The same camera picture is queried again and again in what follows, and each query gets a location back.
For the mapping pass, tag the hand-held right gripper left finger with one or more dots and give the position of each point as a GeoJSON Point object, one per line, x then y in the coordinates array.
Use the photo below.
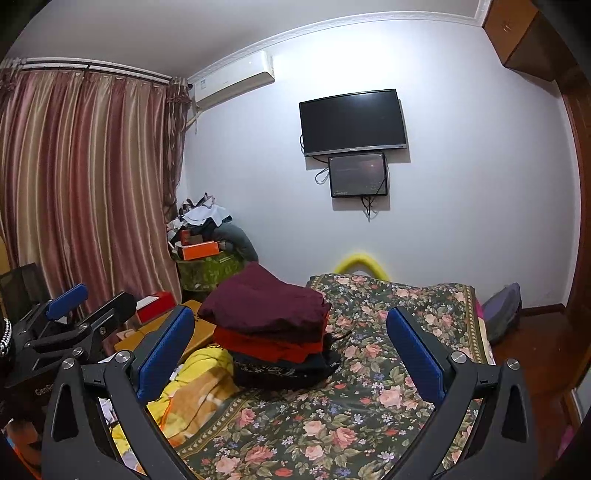
{"type": "Point", "coordinates": [166, 355]}

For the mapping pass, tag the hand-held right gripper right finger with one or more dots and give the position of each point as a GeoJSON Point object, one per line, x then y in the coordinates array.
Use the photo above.
{"type": "Point", "coordinates": [415, 355]}

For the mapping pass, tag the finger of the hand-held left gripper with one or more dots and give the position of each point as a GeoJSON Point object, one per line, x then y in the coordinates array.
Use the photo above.
{"type": "Point", "coordinates": [111, 314]}
{"type": "Point", "coordinates": [69, 295]}

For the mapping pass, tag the maroon button shirt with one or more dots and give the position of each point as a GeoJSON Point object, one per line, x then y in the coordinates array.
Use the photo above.
{"type": "Point", "coordinates": [263, 300]}

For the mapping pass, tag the wooden cabinet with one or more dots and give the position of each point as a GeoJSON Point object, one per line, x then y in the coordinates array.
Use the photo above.
{"type": "Point", "coordinates": [198, 332]}

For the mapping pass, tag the red box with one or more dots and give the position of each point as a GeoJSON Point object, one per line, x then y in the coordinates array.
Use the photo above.
{"type": "Point", "coordinates": [154, 307]}

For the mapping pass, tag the yellow printed blanket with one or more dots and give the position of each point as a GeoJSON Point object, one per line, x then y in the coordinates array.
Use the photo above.
{"type": "Point", "coordinates": [203, 383]}

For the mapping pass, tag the orange cloth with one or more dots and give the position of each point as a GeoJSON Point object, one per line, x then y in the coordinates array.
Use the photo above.
{"type": "Point", "coordinates": [18, 438]}

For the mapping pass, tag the floral bedspread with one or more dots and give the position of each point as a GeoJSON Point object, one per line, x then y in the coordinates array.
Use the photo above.
{"type": "Point", "coordinates": [351, 406]}

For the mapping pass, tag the green covered table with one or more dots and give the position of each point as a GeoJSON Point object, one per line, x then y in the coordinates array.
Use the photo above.
{"type": "Point", "coordinates": [207, 273]}

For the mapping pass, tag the folded red garment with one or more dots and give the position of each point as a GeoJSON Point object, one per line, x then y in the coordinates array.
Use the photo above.
{"type": "Point", "coordinates": [258, 344]}

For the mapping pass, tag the folded navy garment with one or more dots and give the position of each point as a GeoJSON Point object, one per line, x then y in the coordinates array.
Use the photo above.
{"type": "Point", "coordinates": [318, 360]}

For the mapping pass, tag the purple backpack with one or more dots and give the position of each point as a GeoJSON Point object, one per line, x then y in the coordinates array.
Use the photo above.
{"type": "Point", "coordinates": [503, 309]}

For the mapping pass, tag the folded black patterned garment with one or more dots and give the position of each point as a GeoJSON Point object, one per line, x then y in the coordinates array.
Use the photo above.
{"type": "Point", "coordinates": [272, 370]}

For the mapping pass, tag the orange box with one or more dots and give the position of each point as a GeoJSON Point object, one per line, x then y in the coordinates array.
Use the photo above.
{"type": "Point", "coordinates": [198, 250]}

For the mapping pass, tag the striped pink curtain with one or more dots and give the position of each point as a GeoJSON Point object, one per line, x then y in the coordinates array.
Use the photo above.
{"type": "Point", "coordinates": [83, 184]}

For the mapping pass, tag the yellow foam tube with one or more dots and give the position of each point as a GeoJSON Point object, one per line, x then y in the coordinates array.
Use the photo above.
{"type": "Point", "coordinates": [358, 257]}

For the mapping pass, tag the pile of clutter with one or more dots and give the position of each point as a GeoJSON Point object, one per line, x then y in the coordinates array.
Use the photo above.
{"type": "Point", "coordinates": [203, 219]}

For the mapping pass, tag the white air conditioner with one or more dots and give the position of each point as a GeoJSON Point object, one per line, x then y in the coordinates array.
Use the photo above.
{"type": "Point", "coordinates": [231, 81]}

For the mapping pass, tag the wooden wardrobe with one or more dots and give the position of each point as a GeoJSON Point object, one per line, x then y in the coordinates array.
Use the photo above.
{"type": "Point", "coordinates": [517, 27]}

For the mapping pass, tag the small wall monitor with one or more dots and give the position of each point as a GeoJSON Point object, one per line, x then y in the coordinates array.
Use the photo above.
{"type": "Point", "coordinates": [358, 174]}

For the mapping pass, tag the curtain rail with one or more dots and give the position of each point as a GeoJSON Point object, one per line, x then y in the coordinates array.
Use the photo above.
{"type": "Point", "coordinates": [115, 70]}

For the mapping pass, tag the black wall television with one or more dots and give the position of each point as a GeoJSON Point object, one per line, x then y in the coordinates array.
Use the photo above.
{"type": "Point", "coordinates": [351, 120]}

